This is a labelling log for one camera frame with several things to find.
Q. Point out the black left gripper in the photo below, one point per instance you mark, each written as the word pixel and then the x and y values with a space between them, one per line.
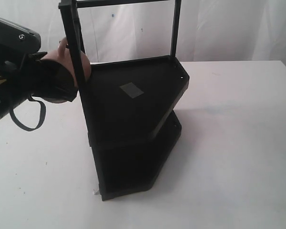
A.
pixel 23 75

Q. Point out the pink ceramic mug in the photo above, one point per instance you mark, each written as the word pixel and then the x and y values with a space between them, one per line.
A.
pixel 62 56

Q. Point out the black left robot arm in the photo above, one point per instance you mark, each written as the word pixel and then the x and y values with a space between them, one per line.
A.
pixel 14 37

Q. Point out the grey tape patch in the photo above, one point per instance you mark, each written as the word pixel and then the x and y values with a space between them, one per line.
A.
pixel 131 90

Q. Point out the black two-tier shelf rack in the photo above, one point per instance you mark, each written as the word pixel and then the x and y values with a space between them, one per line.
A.
pixel 130 139

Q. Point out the white backdrop curtain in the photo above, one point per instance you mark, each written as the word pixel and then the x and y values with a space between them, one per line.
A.
pixel 209 30

